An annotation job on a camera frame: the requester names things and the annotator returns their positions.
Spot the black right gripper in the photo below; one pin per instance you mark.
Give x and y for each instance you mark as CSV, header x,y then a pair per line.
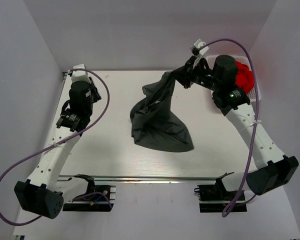
x,y
187,74

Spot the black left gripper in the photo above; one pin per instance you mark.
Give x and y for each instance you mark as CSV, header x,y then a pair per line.
x,y
94,88

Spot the dark grey t shirt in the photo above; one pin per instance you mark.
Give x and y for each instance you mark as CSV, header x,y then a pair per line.
x,y
153,124

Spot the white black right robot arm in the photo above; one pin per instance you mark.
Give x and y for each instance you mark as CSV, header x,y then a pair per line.
x,y
273,168

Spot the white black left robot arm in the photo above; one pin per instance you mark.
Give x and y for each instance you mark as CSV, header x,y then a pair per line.
x,y
41,193

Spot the white perforated plastic basket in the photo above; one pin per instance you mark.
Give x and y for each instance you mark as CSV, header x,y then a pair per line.
x,y
223,83

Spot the red crumpled t shirt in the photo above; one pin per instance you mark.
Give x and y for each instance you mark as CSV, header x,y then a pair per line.
x,y
244,78

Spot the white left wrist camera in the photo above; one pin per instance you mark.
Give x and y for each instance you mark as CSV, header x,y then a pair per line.
x,y
79,75

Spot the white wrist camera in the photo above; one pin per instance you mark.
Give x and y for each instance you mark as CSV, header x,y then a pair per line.
x,y
79,75
198,49

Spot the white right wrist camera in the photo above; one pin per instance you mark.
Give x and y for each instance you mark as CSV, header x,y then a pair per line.
x,y
198,49

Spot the aluminium front table rail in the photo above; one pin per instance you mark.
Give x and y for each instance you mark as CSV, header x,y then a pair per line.
x,y
152,179

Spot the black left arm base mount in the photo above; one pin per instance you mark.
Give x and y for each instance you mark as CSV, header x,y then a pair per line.
x,y
101,199

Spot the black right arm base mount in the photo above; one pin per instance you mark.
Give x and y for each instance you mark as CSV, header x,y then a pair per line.
x,y
212,198

